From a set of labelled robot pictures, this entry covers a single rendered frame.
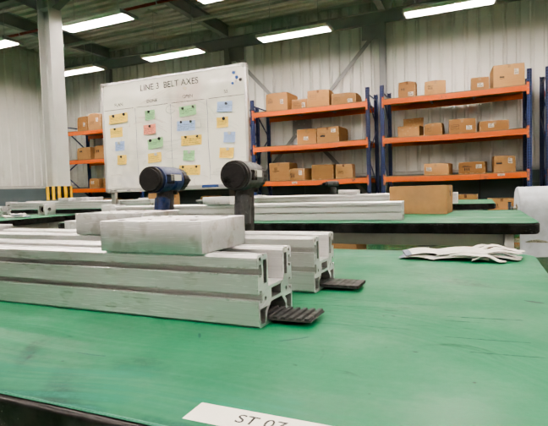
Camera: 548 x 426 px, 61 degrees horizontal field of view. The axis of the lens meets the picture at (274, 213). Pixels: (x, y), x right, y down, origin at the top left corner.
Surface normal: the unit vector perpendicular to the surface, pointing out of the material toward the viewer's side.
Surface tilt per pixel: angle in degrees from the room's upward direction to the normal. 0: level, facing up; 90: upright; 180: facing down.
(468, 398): 0
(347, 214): 90
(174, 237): 90
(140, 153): 90
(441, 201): 89
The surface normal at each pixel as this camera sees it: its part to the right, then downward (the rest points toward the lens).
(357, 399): -0.03, -1.00
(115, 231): -0.41, 0.06
